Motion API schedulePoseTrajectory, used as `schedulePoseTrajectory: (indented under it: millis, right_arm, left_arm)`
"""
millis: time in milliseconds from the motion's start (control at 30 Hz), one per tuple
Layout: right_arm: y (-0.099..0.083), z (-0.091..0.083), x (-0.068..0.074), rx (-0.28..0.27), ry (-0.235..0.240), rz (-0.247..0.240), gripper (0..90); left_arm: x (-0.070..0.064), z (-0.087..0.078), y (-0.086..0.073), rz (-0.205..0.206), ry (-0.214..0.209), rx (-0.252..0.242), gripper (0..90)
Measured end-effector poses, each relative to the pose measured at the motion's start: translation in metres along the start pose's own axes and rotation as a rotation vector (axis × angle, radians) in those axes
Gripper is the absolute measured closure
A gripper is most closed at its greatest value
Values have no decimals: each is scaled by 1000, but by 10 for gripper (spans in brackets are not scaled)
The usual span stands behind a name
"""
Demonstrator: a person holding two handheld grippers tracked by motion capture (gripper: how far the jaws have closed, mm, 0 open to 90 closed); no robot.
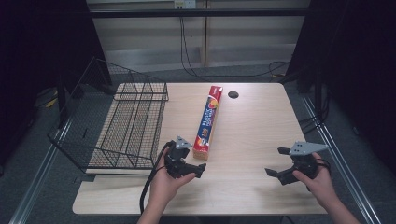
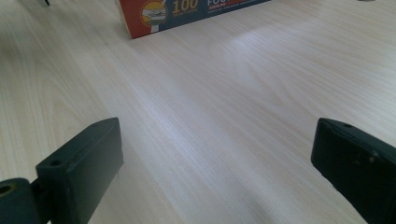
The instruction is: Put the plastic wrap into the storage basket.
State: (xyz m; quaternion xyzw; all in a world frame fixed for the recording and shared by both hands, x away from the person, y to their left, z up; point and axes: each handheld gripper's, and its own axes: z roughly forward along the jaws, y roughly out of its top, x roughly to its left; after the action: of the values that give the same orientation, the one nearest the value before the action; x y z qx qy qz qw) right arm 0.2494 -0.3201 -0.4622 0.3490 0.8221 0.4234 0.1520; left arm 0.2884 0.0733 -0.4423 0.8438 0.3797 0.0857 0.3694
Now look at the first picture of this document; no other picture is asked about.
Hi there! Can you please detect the black floor cable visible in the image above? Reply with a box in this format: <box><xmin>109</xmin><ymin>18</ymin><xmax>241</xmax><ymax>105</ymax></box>
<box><xmin>178</xmin><ymin>16</ymin><xmax>292</xmax><ymax>79</ymax></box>

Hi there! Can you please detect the white wall socket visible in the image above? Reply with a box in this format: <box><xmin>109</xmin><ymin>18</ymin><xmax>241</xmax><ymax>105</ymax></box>
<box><xmin>174</xmin><ymin>0</ymin><xmax>197</xmax><ymax>9</ymax></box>

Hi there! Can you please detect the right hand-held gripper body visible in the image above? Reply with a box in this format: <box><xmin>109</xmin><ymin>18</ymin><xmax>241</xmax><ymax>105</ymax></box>
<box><xmin>276</xmin><ymin>141</ymin><xmax>330</xmax><ymax>187</ymax></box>

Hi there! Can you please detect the person's left hand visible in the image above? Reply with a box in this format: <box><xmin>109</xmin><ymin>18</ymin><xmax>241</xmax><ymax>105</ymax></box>
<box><xmin>148</xmin><ymin>148</ymin><xmax>197</xmax><ymax>203</ymax></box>

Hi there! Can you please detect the black sleeved gripper cable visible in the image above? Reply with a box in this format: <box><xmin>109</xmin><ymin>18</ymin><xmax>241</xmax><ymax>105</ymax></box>
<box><xmin>138</xmin><ymin>140</ymin><xmax>176</xmax><ymax>216</ymax></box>

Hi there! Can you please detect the red and blue wrap box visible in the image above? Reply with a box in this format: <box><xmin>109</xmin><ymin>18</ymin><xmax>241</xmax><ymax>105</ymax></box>
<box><xmin>192</xmin><ymin>85</ymin><xmax>224</xmax><ymax>161</ymax></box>

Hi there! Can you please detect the bundle of black cables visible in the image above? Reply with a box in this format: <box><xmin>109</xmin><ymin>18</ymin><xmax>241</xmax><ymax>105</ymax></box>
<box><xmin>298</xmin><ymin>90</ymin><xmax>332</xmax><ymax>135</ymax></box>

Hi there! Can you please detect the metal floor rail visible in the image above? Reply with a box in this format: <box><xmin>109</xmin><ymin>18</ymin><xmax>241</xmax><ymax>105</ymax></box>
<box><xmin>8</xmin><ymin>119</ymin><xmax>73</xmax><ymax>224</ymax></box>
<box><xmin>300</xmin><ymin>93</ymin><xmax>383</xmax><ymax>224</ymax></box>

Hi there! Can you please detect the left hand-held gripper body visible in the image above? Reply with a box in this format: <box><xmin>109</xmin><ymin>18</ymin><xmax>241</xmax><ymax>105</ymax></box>
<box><xmin>163</xmin><ymin>135</ymin><xmax>193</xmax><ymax>179</ymax></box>

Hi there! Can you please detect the black horizontal bar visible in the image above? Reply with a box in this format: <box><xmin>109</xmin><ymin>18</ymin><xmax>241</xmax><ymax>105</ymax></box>
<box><xmin>89</xmin><ymin>7</ymin><xmax>310</xmax><ymax>19</ymax></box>

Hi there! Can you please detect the black wire basket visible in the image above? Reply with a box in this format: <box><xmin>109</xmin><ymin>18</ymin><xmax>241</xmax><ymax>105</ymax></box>
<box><xmin>47</xmin><ymin>56</ymin><xmax>170</xmax><ymax>175</ymax></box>

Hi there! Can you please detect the person's right hand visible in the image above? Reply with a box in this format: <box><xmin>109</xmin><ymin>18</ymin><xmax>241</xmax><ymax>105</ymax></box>
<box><xmin>292</xmin><ymin>151</ymin><xmax>341</xmax><ymax>211</ymax></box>

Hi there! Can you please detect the dark curtain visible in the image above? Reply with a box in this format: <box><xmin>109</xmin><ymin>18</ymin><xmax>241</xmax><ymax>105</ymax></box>
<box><xmin>0</xmin><ymin>0</ymin><xmax>112</xmax><ymax>167</ymax></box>
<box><xmin>285</xmin><ymin>0</ymin><xmax>396</xmax><ymax>176</ymax></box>

